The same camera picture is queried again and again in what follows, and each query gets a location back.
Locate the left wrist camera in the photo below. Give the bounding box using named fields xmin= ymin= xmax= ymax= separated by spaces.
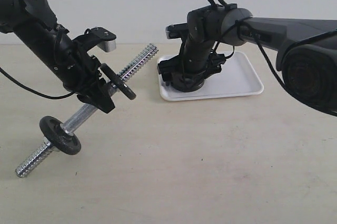
xmin=73 ymin=27 xmax=117 ymax=53

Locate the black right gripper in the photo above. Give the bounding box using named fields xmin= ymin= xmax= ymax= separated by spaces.
xmin=157 ymin=38 xmax=227 ymax=86

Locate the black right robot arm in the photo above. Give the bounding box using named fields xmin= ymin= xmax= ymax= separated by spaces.
xmin=157 ymin=4 xmax=336 ymax=116

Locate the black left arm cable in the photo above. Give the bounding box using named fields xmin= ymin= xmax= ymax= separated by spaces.
xmin=0 ymin=28 xmax=85 ymax=100

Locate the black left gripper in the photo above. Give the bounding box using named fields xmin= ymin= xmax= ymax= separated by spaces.
xmin=52 ymin=32 xmax=115 ymax=114

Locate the black weight plate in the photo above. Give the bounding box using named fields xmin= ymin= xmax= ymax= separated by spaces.
xmin=100 ymin=63 xmax=136 ymax=100
xmin=171 ymin=75 xmax=205 ymax=93

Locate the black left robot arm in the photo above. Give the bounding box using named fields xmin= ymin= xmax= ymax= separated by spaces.
xmin=1 ymin=0 xmax=116 ymax=113

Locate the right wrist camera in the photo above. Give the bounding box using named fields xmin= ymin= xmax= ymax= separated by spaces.
xmin=165 ymin=23 xmax=189 ymax=39

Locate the white plastic tray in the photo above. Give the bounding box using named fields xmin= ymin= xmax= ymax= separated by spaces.
xmin=158 ymin=51 xmax=264 ymax=102

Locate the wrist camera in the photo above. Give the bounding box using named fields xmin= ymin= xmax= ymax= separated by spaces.
xmin=165 ymin=23 xmax=189 ymax=39
xmin=73 ymin=27 xmax=117 ymax=53

